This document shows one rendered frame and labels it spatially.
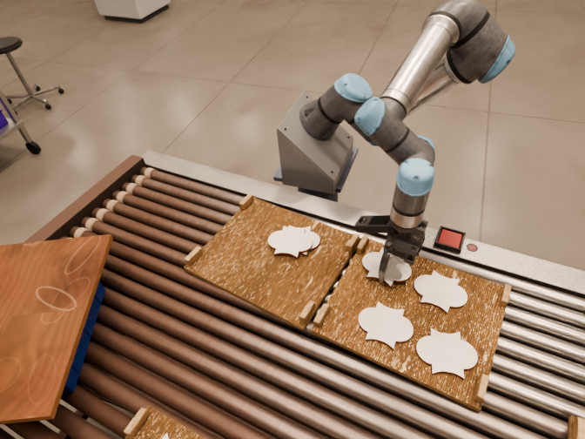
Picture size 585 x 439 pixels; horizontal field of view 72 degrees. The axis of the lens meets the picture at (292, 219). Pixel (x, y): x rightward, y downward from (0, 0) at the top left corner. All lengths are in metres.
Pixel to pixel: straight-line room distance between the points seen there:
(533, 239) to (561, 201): 0.42
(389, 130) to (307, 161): 0.54
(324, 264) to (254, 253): 0.21
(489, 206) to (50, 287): 2.44
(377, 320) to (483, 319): 0.26
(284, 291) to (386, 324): 0.28
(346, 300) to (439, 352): 0.25
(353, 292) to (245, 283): 0.30
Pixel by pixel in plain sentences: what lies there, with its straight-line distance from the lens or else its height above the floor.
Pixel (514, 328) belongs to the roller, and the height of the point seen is 0.92.
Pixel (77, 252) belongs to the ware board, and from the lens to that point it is 1.28.
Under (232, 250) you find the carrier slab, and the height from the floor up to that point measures 0.94.
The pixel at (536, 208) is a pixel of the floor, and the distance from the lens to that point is 2.97.
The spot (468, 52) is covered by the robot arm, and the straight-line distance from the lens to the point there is 1.21.
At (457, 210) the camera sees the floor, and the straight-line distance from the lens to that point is 2.79.
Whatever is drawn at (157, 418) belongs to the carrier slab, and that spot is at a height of 0.94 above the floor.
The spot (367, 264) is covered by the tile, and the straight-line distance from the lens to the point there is 1.15.
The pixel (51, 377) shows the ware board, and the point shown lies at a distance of 1.07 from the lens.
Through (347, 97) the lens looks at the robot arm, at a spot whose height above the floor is 1.20.
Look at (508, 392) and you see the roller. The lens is 1.10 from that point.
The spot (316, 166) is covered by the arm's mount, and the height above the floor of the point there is 0.98.
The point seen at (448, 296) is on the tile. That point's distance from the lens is 1.14.
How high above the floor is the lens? 1.86
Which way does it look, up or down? 45 degrees down
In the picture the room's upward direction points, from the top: 6 degrees counter-clockwise
